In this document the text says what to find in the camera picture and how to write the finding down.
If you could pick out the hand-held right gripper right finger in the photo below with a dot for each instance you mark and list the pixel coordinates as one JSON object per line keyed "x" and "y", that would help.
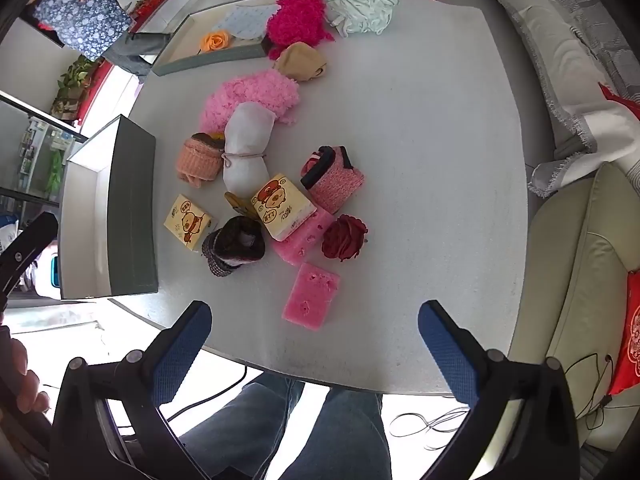
{"x": 447, "y": 355}

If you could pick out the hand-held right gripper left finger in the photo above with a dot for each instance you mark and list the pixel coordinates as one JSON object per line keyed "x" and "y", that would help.
{"x": 182, "y": 355}

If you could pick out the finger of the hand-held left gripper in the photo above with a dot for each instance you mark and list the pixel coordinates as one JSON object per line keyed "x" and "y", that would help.
{"x": 30, "y": 245}

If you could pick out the dark knitted bootie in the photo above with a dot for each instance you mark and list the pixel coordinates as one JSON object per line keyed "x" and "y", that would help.
{"x": 232, "y": 245}

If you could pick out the yellow tissue packet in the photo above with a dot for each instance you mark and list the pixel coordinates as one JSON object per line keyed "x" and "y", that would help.
{"x": 280, "y": 205}
{"x": 187, "y": 222}

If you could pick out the pink sponge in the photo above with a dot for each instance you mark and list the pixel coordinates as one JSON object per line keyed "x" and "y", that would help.
{"x": 311, "y": 295}
{"x": 305, "y": 242}

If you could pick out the red fabric rose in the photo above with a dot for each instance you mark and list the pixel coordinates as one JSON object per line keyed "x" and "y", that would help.
{"x": 345, "y": 237}

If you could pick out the peach knitted sock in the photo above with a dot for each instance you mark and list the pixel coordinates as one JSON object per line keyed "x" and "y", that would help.
{"x": 197, "y": 162}

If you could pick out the pink fluffy cloth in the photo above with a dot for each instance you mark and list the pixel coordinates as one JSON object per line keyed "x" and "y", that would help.
{"x": 260, "y": 92}

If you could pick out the beige sock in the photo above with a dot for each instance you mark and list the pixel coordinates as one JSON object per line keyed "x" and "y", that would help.
{"x": 300, "y": 62}

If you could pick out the person's left hand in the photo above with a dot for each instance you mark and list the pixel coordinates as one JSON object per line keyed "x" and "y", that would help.
{"x": 27, "y": 392}

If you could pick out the white printed bag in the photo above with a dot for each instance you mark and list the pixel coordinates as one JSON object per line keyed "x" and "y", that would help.
{"x": 9, "y": 235}

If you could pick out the person's leg in jeans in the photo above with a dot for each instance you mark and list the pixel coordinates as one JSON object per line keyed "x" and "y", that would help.
{"x": 350, "y": 435}
{"x": 240, "y": 430}

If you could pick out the glass display cabinet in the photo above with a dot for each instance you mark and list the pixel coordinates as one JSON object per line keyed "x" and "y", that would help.
{"x": 35, "y": 150}

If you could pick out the cream leather sofa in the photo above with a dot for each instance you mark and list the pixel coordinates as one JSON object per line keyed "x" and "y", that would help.
{"x": 575, "y": 285}

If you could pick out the potted green plant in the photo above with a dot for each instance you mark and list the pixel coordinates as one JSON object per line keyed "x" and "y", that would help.
{"x": 75, "y": 82}

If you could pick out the red cushion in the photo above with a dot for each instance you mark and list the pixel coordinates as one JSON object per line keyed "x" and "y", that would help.
{"x": 630, "y": 340}

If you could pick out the white rolled cloth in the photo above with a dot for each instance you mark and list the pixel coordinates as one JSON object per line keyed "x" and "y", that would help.
{"x": 247, "y": 130}

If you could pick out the shallow grey box lid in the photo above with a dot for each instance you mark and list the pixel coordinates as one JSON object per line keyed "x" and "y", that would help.
{"x": 215, "y": 61}

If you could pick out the orange fabric rose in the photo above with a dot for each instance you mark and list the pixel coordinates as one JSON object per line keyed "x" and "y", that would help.
{"x": 216, "y": 41}

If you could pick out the blue dotted cloth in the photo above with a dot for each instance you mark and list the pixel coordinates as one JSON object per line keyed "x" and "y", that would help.
{"x": 245, "y": 22}

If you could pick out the grey patterned blanket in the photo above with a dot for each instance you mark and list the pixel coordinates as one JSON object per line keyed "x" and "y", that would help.
{"x": 565, "y": 60}

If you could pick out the magenta fluffy cloth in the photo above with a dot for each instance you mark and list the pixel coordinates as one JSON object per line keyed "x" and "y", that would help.
{"x": 295, "y": 22}

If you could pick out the mint green cloth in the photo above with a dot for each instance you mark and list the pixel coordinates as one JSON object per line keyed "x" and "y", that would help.
{"x": 360, "y": 2}

